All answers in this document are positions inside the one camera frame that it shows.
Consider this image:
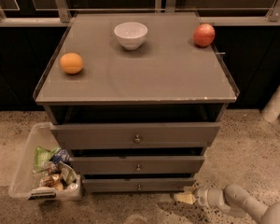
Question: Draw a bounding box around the orange fruit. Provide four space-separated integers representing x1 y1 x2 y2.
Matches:
60 53 83 75

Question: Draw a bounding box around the white green snack bag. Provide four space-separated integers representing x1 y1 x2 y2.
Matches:
59 161 77 185

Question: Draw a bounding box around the grey bottom drawer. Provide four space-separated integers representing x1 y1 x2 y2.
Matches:
82 177 195 192

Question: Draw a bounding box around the red apple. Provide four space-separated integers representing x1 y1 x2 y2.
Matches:
193 23 216 48

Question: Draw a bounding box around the blue snack packet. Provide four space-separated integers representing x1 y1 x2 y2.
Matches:
52 149 70 163

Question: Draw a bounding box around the clear plastic bin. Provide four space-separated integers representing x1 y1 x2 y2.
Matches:
8 122 81 201

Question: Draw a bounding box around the metal window railing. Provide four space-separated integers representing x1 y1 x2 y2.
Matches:
0 0 280 26

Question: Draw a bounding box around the white ceramic bowl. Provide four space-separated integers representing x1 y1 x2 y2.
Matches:
114 22 148 50

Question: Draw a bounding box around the grey drawer cabinet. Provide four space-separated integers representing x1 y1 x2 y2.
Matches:
35 20 238 180

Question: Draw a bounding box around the grey middle drawer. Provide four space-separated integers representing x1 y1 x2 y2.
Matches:
70 156 204 175

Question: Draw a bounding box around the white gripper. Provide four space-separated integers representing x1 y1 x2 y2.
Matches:
174 187 226 208

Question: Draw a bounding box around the grey top drawer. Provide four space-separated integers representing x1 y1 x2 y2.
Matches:
50 122 220 150

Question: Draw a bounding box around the grey drawer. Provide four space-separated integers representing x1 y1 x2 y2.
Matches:
50 122 220 150
82 177 195 192
70 156 204 175

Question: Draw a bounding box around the gold foil snack packet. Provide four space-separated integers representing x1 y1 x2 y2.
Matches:
39 174 63 190

